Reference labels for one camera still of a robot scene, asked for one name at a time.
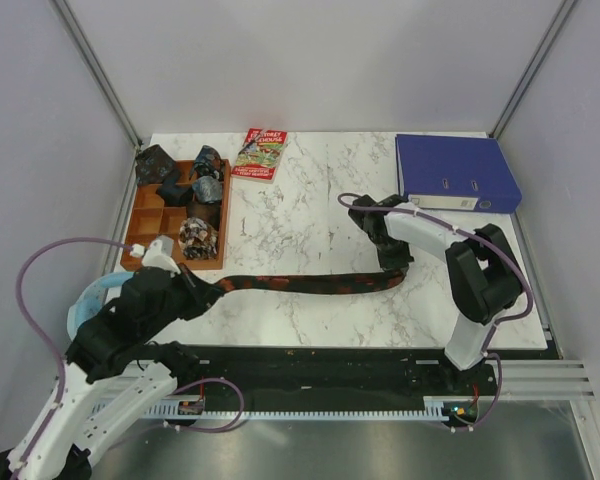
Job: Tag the black tie orange flowers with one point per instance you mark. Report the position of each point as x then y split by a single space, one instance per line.
331 284

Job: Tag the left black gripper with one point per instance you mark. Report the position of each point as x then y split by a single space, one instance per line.
202 293

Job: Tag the left aluminium frame post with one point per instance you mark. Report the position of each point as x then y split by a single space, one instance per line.
71 24

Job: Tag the dark navy tie in tray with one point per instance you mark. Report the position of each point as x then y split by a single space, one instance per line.
173 194

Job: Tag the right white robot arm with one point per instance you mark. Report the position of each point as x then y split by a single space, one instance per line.
484 276

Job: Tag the blue ring binder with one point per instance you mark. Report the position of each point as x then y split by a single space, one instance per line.
455 173

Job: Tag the dark blue patterned tie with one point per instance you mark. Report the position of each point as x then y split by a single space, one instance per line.
153 165

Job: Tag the rolled teal patterned tie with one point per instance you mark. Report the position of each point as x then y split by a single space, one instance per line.
208 163

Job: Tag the aluminium frame post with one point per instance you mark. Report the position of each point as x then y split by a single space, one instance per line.
71 24
541 53

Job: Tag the white slotted cable duct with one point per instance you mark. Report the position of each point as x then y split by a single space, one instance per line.
173 409

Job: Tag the aluminium extrusion rail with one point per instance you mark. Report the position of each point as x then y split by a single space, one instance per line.
522 380

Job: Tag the wooden compartment tray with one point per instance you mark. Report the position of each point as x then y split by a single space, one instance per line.
151 217

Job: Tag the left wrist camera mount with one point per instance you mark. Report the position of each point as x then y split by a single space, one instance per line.
158 254

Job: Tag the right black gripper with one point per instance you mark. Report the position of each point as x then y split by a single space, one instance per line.
400 262

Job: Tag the rolled grey blue tie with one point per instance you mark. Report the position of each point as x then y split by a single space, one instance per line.
208 190

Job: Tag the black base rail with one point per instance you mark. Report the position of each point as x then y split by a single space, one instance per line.
338 378

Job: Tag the red paperback book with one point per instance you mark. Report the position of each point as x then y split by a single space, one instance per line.
260 155

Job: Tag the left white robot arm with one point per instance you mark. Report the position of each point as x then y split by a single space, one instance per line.
112 373

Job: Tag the right aluminium frame post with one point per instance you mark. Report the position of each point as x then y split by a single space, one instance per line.
541 53

